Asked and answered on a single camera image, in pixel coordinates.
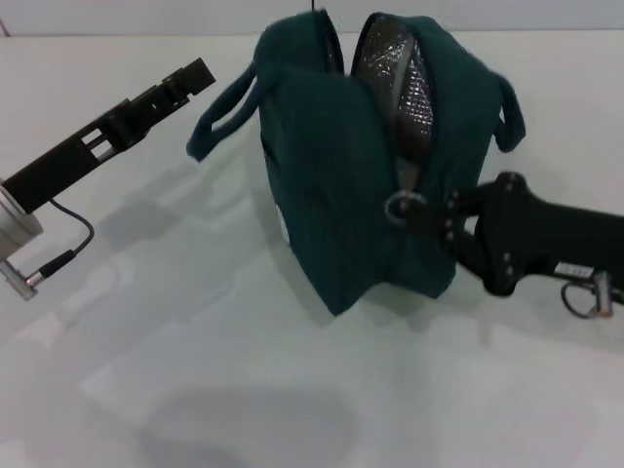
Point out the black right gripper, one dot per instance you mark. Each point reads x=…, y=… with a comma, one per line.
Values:
x=536, y=234

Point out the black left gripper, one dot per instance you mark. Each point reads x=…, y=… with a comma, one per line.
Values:
x=63, y=168

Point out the dark teal lunch bag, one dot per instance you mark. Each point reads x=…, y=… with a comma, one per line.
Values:
x=331, y=195

